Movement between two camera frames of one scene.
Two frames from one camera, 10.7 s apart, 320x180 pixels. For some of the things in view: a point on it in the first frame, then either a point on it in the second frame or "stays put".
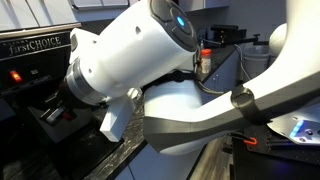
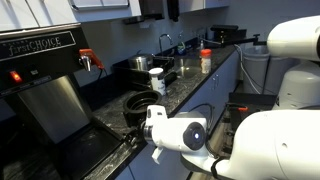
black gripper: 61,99 -> 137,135
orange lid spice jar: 206,55 stays put
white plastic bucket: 257,58 stays put
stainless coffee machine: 41,136 stays put
